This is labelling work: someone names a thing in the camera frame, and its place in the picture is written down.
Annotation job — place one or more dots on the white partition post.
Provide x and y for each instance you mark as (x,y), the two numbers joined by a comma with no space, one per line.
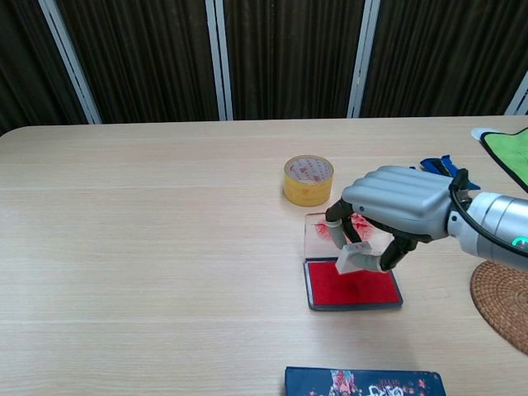
(363,62)
(220,62)
(519,97)
(70,62)

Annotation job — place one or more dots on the dark patterned box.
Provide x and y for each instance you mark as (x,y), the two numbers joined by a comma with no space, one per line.
(363,383)

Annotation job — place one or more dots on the blue snack packet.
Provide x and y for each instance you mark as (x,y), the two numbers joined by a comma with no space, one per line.
(441,163)

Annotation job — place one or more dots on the round woven rattan coaster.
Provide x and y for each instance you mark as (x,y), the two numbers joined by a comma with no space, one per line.
(501,305)

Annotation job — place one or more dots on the dark ribbed partition panel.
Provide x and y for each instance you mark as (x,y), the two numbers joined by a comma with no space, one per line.
(140,62)
(293,62)
(24,62)
(445,57)

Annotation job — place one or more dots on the yellow packing tape roll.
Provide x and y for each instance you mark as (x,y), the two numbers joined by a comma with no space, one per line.
(307,191)

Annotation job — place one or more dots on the green cloth with black trim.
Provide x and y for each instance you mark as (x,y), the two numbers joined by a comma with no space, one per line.
(507,148)

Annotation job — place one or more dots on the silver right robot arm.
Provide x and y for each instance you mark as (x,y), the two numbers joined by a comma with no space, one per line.
(497,218)

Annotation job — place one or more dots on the white red-based stamp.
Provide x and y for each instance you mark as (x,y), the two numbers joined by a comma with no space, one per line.
(345,262)

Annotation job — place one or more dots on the red ink pad with clear lid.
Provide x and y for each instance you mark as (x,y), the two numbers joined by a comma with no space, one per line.
(371,293)

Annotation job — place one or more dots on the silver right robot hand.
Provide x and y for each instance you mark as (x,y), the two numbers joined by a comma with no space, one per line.
(400,194)

